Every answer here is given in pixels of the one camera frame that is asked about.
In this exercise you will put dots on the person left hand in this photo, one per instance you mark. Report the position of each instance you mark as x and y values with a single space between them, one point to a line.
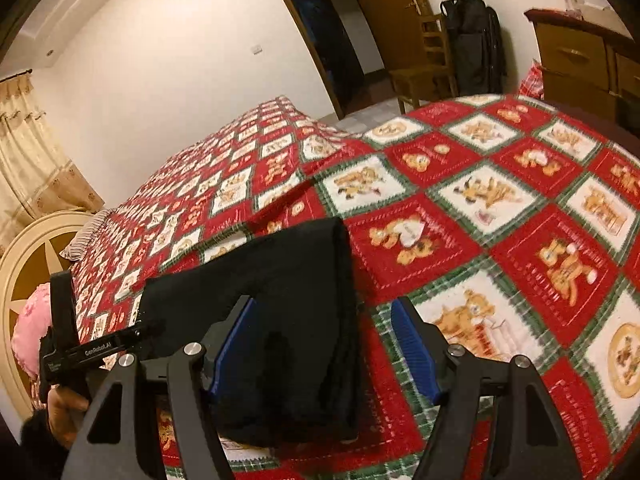
64 406

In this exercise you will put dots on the black folded stroller bag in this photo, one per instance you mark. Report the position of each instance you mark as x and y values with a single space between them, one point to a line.
475 39

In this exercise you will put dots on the brown wooden dresser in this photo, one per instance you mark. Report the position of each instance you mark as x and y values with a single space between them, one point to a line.
588 66

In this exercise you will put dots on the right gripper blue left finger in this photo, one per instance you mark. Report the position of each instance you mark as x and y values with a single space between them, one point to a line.
219 343

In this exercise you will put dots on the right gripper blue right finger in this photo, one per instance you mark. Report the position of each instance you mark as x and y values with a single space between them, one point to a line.
424 349

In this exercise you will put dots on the red plaid bag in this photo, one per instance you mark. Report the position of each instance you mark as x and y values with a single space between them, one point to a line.
532 85

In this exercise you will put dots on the red patchwork bear bedspread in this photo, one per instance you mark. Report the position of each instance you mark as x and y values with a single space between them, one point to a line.
510 225

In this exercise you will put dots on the cream wooden headboard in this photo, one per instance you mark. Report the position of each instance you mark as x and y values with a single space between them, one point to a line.
31 258

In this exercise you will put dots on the striped grey pillow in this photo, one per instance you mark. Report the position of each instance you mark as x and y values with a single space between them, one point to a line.
76 249

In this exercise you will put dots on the pink fluffy pillow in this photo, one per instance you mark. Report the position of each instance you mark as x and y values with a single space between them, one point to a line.
32 325

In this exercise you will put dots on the wooden chair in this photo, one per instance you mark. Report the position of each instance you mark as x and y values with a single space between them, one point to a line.
409 84

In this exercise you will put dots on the beige patterned curtain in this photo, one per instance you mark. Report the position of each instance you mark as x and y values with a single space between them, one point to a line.
37 177

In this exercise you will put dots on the black pants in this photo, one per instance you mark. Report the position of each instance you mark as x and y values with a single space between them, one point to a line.
296 372

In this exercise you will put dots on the brown wooden door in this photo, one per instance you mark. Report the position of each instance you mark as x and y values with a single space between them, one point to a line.
395 26

